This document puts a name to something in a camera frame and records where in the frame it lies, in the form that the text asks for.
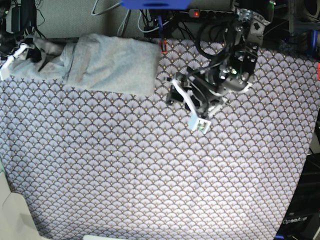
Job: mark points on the black power strip red switch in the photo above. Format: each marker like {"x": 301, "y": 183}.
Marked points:
{"x": 204, "y": 14}

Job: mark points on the fan-patterned table cloth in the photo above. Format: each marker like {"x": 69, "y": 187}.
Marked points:
{"x": 127, "y": 166}

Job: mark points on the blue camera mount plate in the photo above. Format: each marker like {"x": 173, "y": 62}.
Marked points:
{"x": 155, "y": 4}

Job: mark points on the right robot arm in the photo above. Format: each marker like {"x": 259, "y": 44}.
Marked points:
{"x": 17, "y": 18}

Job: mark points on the light grey T-shirt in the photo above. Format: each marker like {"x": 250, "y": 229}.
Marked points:
{"x": 95, "y": 62}

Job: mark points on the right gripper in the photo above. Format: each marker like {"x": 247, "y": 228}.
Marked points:
{"x": 26, "y": 51}

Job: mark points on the red table clamp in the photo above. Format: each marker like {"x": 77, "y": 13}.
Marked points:
{"x": 163, "y": 46}

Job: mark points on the black OpenArm box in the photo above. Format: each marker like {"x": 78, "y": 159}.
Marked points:
{"x": 302, "y": 219}

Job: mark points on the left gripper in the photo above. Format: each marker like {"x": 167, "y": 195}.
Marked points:
{"x": 209, "y": 87}

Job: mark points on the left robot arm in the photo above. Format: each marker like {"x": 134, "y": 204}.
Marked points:
{"x": 242, "y": 35}

